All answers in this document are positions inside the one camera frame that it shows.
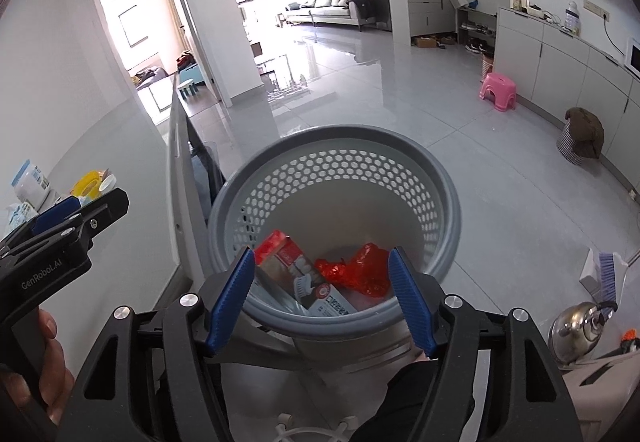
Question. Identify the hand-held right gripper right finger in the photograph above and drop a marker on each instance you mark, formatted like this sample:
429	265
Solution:
407	292

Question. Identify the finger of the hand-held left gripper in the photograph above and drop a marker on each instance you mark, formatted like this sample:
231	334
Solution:
55	214
107	209

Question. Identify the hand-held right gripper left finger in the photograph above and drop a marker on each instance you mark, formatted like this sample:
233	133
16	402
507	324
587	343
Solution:
232	302

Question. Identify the yellow tape roll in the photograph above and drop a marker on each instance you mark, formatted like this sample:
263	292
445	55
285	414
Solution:
86	183

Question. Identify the grey perforated plastic basket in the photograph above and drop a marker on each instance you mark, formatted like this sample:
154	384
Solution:
350	134

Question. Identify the person's left hand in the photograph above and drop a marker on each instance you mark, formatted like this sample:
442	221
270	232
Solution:
55	384

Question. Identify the small white cap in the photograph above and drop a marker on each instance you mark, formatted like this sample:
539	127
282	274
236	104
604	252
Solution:
107	182

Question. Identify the blue and white packet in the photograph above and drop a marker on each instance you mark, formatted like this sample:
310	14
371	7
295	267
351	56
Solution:
17	217

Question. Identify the white wet wipes pack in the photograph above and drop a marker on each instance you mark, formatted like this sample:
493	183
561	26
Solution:
30	184

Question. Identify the red plastic bag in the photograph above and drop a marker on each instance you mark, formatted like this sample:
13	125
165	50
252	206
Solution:
360	267

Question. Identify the red and white toothpaste box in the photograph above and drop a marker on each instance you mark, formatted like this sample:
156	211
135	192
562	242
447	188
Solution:
295	267

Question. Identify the white table with grey edge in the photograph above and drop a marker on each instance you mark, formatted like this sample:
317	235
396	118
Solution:
177	172

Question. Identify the person's dark trouser leg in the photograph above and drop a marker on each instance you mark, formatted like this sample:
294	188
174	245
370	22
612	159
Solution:
400	402

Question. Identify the small green and white table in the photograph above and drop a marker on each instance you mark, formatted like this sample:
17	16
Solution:
187	88

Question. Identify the white plastic rack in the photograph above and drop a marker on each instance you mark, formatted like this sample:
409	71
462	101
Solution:
310	429

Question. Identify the steel kettle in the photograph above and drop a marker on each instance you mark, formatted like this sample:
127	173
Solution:
572	332

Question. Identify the white dustpan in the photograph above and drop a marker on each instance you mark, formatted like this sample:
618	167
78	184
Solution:
589	272

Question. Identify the blue bristle brush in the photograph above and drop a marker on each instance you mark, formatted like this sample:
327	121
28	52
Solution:
609	274

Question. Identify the beige bag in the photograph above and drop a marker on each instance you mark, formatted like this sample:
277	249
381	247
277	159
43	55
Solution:
600	392

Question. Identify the striped laundry basket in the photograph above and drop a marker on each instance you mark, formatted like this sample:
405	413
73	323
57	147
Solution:
567	144

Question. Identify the pink plastic stool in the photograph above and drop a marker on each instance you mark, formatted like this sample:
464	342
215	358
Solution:
496	89

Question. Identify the orange and black toy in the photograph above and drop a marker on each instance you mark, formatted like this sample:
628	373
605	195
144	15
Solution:
629	341

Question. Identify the small patterned bin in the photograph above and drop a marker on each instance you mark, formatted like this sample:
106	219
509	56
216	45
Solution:
488	64

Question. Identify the brown cardboard box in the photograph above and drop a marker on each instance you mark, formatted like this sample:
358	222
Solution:
426	42

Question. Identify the grey shoe rack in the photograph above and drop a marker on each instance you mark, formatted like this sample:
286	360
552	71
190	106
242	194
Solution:
475	29

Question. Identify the light grey floor cabinets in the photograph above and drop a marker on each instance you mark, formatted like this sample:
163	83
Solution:
550	57

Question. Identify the dark jacket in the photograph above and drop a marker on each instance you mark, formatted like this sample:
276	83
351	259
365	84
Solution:
362	8

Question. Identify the light grey sofa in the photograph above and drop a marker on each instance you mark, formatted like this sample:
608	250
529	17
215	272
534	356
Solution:
325	7

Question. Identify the beige box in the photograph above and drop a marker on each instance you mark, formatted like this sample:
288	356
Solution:
516	2

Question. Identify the white bottle with blue label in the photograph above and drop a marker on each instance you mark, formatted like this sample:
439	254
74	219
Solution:
573	19

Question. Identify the white microwave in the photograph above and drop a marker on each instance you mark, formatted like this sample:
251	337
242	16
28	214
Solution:
633	57

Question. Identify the wall socket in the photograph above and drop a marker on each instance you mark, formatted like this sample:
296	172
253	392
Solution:
596	9

